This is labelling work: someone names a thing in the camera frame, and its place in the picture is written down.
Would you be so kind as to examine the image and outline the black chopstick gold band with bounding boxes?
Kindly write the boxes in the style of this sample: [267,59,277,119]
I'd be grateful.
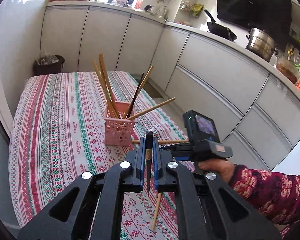
[145,131,153,195]

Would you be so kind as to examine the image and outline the stainless steel pot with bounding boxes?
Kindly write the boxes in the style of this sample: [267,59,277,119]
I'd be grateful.
[245,28,279,63]

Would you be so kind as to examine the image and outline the right hand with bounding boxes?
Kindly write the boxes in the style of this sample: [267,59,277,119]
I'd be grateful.
[198,159,235,183]

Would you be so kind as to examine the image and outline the patterned woven tablecloth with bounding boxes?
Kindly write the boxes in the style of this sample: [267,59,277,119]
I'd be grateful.
[8,72,187,239]

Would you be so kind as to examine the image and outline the black range hood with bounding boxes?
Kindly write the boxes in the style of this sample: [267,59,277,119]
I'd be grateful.
[217,0,292,50]

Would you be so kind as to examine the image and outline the dark trash bin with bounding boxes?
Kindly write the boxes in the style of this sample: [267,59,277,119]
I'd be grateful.
[33,55,65,76]

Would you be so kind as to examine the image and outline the pink perforated utensil holder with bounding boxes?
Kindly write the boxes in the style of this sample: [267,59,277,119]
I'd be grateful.
[103,106,136,147]

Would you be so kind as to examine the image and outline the white kettle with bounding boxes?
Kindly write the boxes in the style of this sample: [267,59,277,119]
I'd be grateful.
[157,5,167,20]

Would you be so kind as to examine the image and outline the black wok pan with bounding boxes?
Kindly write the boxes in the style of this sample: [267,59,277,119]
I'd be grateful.
[204,9,237,42]

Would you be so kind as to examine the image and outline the floral red sleeve forearm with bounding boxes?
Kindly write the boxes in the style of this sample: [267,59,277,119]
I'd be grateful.
[229,165,300,239]

